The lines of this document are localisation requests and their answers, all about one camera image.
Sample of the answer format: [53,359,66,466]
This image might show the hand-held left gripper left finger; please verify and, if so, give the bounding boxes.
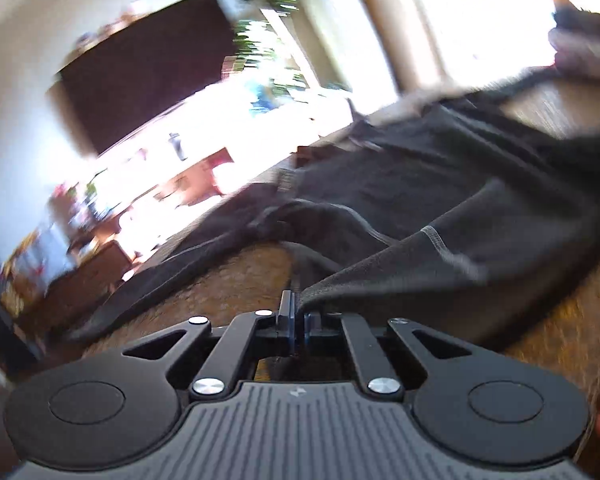
[122,290,296,401]

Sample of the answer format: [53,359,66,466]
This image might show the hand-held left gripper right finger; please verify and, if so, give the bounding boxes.
[302,310,473,401]

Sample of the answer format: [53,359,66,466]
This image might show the dark grey thermal pants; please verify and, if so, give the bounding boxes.
[62,67,600,356]

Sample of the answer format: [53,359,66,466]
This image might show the pink oval lamp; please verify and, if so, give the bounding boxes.
[205,147,236,196]

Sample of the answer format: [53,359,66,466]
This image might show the walnut sideboard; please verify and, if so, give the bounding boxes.
[0,237,136,331]

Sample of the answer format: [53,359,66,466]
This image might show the television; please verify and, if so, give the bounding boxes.
[47,0,243,158]

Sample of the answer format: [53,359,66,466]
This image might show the grey beige curtain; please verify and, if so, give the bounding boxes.
[350,0,446,91]

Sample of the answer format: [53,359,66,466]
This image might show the mauve grey folded garment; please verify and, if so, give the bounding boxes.
[547,27,600,81]

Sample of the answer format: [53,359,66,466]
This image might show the black folded garment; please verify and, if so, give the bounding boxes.
[550,7,600,48]

